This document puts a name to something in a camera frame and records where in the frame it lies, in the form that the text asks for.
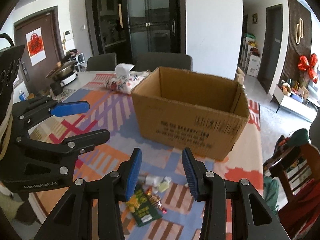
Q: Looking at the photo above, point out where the dark green cracker packet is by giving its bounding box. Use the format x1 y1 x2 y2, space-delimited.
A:
126 184 162 227

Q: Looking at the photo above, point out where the green candy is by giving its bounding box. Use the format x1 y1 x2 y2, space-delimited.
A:
145 174 172 194

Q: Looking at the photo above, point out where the black mug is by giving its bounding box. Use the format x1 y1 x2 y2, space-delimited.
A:
50 81 65 96

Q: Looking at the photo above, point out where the green cloth on chair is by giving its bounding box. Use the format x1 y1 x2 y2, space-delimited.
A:
263 176 279 216

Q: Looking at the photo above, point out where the electric hot pot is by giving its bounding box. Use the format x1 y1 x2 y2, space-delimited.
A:
46 61 78 87

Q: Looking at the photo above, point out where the red wooden chair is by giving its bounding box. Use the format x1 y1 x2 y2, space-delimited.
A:
262 142 320 240

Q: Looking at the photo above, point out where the red fu door poster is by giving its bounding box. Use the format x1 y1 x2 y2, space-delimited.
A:
25 28 46 66

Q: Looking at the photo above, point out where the floral tissue pack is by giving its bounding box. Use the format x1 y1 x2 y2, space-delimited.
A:
104 63 151 95

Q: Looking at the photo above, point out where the red gold wrapped candy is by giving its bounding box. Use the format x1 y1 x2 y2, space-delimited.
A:
145 187 167 214

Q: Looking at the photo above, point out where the colourful patterned tablecloth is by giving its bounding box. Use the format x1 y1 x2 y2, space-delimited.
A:
27 71 264 240

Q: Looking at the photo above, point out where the grey dining chair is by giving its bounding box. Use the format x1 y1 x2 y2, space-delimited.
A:
135 52 193 72
86 53 117 72

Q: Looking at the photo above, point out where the brown cardboard box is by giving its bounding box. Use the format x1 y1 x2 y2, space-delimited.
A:
131 67 249 160

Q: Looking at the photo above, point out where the white tv cabinet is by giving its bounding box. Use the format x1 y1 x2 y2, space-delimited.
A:
273 86 317 122

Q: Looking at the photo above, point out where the white shelf unit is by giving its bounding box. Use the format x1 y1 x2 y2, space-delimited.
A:
240 33 260 77

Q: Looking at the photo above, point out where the red balloon bow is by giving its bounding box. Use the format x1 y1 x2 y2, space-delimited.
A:
298 53 318 84

